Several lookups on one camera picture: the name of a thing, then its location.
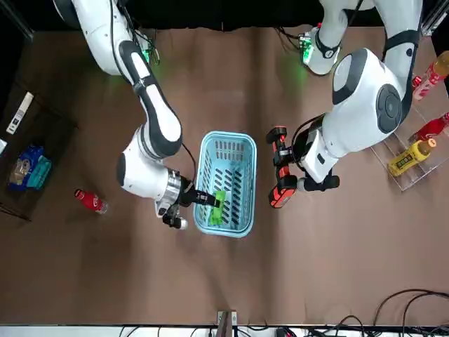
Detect aluminium frame profile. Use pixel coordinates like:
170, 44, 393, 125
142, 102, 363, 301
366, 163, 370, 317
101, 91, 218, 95
422, 0, 449, 37

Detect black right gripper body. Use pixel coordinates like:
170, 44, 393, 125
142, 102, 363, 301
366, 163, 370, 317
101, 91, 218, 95
177, 174, 199, 209

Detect yellow drink bottle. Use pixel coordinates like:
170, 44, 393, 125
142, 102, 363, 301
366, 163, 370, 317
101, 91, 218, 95
387, 137, 440, 178

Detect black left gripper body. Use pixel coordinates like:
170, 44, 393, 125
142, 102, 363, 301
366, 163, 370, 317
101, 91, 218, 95
292, 130, 314, 170

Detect blue plastic basket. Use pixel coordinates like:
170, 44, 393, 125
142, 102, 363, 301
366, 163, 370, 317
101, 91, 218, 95
192, 131, 258, 239

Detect white printed box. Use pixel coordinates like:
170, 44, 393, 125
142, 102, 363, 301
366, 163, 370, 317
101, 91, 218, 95
6, 91, 34, 136

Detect blue cookie packet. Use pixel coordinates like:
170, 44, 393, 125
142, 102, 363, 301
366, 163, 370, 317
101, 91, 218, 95
7, 145, 46, 193

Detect teal snack packet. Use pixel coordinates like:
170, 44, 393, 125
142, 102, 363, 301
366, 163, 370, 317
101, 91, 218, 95
27, 156, 54, 192

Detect orange juice bottle pink label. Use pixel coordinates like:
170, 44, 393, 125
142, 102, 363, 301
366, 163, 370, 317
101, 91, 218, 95
413, 51, 449, 103

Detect aluminium post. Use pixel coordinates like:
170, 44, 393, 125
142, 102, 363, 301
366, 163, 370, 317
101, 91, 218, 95
216, 310, 238, 337

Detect black cable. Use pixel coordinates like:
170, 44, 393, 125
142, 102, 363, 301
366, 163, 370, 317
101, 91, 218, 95
373, 288, 449, 329
180, 141, 198, 192

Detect green snack packet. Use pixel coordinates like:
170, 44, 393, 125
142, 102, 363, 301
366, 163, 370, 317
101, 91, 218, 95
209, 190, 230, 226

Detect clear acrylic shelf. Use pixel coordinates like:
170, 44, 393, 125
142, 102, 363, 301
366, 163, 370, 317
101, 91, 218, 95
370, 101, 449, 192

